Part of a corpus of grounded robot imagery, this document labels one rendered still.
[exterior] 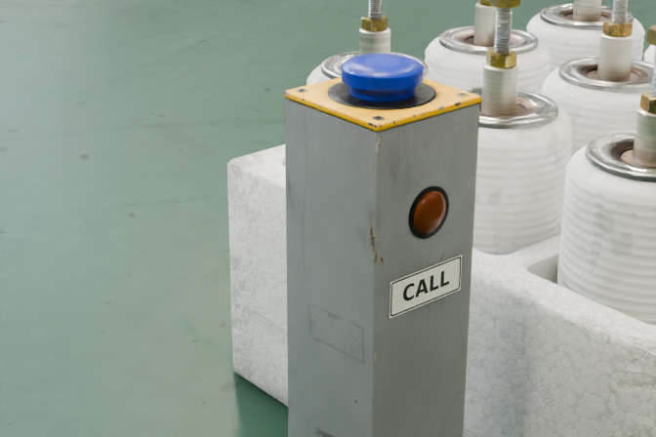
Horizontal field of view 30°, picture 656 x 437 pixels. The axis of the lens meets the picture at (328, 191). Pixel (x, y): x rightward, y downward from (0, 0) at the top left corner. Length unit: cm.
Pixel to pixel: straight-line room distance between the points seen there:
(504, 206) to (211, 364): 33
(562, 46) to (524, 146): 26
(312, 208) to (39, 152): 89
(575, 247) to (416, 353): 13
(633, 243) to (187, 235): 62
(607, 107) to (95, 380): 44
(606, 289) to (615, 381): 6
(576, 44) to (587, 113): 16
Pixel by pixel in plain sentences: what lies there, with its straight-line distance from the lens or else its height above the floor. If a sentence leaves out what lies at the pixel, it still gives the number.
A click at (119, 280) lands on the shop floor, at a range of 114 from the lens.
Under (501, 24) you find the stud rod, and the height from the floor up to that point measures 31.
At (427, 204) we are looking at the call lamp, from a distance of 59.
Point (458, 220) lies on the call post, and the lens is 62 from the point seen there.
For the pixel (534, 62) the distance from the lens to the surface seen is 93.
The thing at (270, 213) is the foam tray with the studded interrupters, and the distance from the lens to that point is 87.
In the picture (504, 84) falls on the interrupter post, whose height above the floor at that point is 27.
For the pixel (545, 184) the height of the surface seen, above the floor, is 21.
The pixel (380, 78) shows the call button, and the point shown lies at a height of 33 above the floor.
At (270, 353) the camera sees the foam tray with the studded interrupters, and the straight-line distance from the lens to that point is 93.
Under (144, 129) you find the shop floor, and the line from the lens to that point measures 153.
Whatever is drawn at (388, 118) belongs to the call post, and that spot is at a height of 31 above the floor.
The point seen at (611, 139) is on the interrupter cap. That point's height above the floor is 25.
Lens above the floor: 49
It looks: 22 degrees down
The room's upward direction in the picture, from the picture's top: straight up
